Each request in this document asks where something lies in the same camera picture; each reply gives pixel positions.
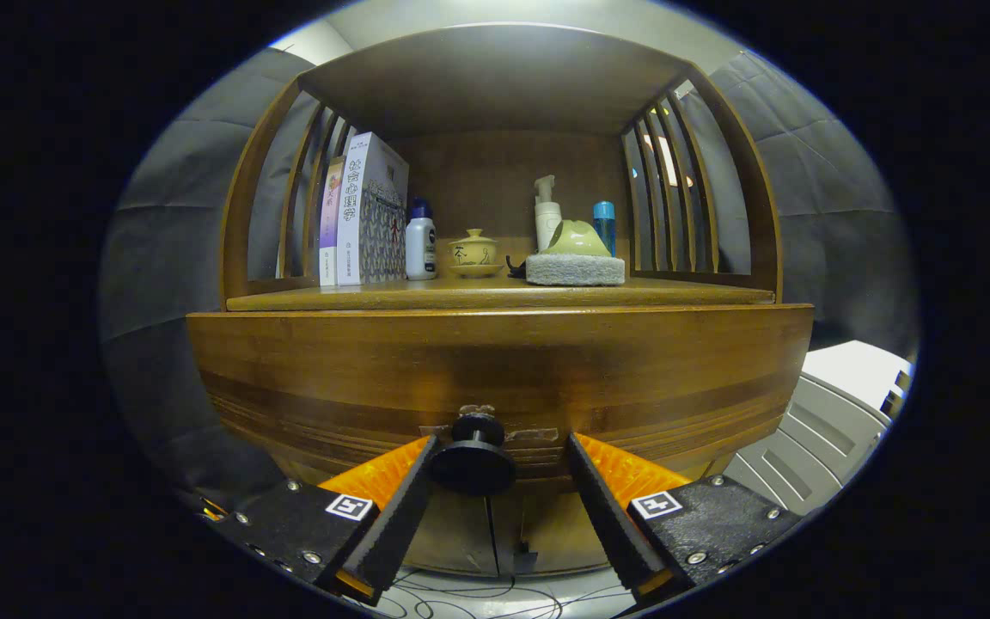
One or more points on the thin purple book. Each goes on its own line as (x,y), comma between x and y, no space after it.
(331,223)

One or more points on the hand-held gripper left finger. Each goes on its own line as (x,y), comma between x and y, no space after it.
(396,516)

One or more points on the green scrubber with grey sponge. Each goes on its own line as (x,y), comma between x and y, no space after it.
(577,268)

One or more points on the wooden cabinet door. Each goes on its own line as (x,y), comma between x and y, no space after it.
(452,533)
(551,529)

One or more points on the wooden countertop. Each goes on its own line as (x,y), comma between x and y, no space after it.
(461,297)

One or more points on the white pump bottle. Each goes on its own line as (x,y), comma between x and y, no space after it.
(546,219)

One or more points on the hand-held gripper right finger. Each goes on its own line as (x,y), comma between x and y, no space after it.
(611,516)

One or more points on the thick white book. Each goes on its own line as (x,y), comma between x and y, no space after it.
(366,215)

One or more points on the white bottle with blue cap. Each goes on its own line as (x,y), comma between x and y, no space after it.
(420,245)

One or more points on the beige lidded teacup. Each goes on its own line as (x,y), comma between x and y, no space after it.
(473,251)

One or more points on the white grey drawer unit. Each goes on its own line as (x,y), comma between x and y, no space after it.
(839,421)

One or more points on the small black object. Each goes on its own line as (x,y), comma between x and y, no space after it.
(514,266)

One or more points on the brown wooden cabinet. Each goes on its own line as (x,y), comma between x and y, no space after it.
(504,77)

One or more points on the black backdrop cloth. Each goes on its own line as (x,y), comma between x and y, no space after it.
(168,258)

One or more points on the clear blue bottle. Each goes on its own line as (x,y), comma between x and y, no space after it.
(604,228)

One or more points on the wooden drawer with black knob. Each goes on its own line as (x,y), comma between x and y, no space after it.
(504,361)

